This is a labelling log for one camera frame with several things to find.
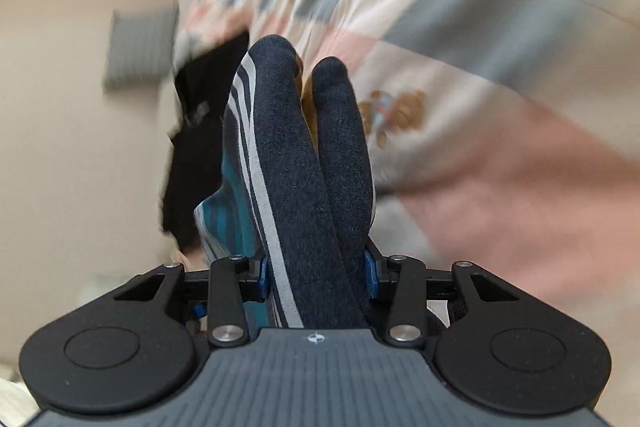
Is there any grey striped pillow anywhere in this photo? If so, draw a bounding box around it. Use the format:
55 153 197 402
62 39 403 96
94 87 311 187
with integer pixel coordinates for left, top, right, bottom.
102 3 179 91

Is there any navy teal striped sweater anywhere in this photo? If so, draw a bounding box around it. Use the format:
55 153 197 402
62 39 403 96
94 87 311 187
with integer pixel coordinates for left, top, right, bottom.
195 35 374 329

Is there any pink grey checkered bedsheet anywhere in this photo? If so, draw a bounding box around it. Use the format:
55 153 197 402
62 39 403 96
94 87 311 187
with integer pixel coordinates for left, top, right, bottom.
171 0 640 308

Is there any black garment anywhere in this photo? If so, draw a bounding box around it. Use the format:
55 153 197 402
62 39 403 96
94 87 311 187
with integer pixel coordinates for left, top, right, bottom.
160 31 250 254

